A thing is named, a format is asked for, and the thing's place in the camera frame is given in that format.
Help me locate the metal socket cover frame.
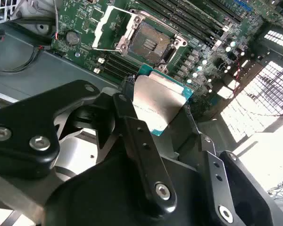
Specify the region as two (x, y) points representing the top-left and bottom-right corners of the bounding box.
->
(91, 5), (147, 52)

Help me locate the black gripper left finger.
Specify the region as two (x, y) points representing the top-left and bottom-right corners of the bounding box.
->
(0, 76), (178, 218)

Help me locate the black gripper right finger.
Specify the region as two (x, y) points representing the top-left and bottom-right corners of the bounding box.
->
(183, 105), (275, 226)

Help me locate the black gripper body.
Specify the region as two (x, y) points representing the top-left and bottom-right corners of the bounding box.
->
(43, 152), (219, 226)

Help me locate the CPU with silver top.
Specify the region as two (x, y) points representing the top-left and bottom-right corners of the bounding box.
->
(131, 63), (195, 137)

